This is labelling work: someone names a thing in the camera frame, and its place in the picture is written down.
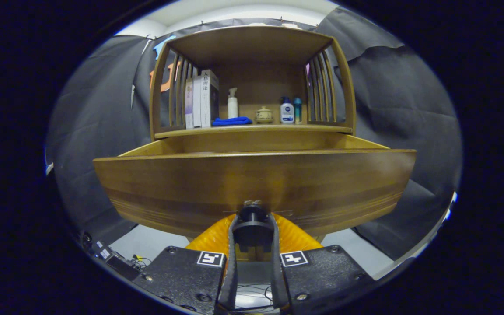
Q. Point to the blue folded cloth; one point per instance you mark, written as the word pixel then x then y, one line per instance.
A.
pixel 232 121

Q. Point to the white pump bottle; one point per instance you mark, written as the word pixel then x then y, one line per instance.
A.
pixel 232 107

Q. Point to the beige lidded tea cup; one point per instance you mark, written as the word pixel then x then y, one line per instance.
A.
pixel 264 115

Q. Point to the white lotion bottle blue cap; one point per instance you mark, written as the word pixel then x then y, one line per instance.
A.
pixel 287 113

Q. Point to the wooden drawer with black knob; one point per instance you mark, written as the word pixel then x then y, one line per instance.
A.
pixel 190 188

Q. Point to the small black device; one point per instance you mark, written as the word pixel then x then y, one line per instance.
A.
pixel 112 262

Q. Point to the plain white book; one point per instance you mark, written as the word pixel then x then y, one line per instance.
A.
pixel 197 103

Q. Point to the wooden cabinet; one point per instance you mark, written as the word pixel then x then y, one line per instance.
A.
pixel 252 43

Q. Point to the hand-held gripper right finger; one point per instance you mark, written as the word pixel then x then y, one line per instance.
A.
pixel 278 284

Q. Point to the pale purple book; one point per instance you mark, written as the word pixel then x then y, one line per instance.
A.
pixel 189 105

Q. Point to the white book with portrait cover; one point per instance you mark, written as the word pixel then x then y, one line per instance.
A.
pixel 210 100

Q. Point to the small teal bottle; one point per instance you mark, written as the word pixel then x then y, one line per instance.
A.
pixel 297 111

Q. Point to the wooden countertop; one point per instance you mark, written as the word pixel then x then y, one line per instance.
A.
pixel 269 127

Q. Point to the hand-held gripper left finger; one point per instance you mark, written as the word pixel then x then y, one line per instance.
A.
pixel 230 280

